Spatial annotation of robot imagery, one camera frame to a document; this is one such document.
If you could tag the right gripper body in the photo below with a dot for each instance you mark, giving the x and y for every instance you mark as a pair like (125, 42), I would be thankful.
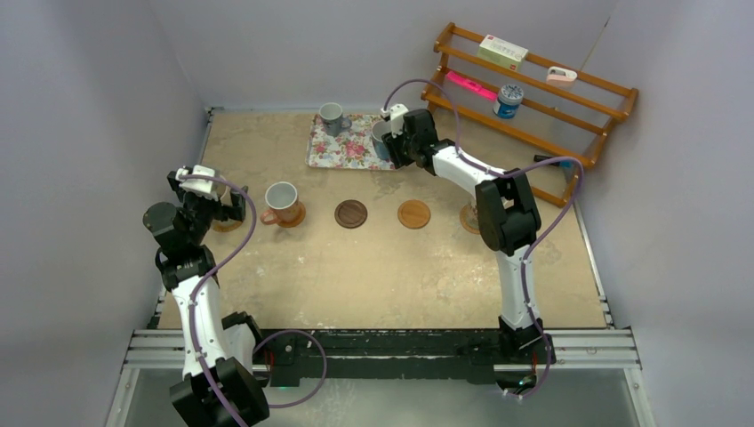
(401, 149)

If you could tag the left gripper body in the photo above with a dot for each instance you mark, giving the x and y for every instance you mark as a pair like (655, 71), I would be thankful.
(201, 213)

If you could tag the woven rattan coaster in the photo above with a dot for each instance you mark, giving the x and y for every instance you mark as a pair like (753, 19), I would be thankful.
(469, 218)
(226, 226)

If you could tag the blue mug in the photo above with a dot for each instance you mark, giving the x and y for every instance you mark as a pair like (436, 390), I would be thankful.
(379, 129)

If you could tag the pink mug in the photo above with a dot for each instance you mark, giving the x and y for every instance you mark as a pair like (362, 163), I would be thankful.
(279, 195)

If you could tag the light wooden coaster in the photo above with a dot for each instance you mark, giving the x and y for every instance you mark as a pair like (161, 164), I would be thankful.
(292, 216)

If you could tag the orange coaster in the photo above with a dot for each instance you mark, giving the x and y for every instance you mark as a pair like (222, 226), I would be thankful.
(414, 214)

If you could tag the dark wooden coaster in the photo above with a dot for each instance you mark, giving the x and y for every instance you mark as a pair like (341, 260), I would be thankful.
(350, 214)

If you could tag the beige mug with pattern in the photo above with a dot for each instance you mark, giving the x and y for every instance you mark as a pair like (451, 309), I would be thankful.
(223, 191)

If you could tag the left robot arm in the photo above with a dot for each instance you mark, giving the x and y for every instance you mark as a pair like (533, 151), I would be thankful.
(217, 386)

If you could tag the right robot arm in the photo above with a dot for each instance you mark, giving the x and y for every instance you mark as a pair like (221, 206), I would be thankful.
(507, 215)

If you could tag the floral tray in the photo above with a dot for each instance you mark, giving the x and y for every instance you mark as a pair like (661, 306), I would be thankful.
(352, 149)

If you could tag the pink highlighter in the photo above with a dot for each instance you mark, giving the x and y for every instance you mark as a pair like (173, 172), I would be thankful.
(471, 86)

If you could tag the small grey mug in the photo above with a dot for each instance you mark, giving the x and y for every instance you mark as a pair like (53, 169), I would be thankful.
(333, 119)

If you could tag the blue white jar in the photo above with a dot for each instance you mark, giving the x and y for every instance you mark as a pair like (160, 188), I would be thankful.
(509, 99)

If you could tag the white green box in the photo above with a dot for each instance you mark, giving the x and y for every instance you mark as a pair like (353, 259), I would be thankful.
(501, 53)

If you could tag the wooden rack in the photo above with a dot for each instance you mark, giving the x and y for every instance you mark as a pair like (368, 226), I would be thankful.
(553, 121)

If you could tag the pink white tape dispenser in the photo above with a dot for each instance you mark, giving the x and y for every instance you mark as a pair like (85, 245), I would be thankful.
(563, 78)

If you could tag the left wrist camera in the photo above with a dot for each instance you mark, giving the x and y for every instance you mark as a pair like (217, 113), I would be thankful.
(194, 179)

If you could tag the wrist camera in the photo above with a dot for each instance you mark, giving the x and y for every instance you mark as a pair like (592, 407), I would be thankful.
(194, 179)
(394, 116)

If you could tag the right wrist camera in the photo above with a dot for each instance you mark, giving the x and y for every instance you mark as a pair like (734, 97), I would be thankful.
(394, 116)

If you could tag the black aluminium base frame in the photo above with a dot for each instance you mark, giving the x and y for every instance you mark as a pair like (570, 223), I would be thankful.
(477, 356)

